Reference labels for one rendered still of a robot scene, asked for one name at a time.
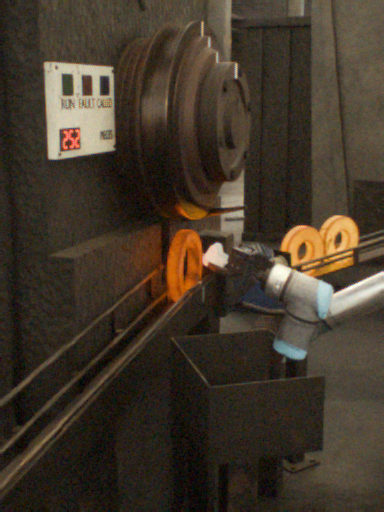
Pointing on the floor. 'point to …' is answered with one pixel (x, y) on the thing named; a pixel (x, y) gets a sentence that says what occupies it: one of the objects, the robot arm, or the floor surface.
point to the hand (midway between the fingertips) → (199, 257)
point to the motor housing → (270, 469)
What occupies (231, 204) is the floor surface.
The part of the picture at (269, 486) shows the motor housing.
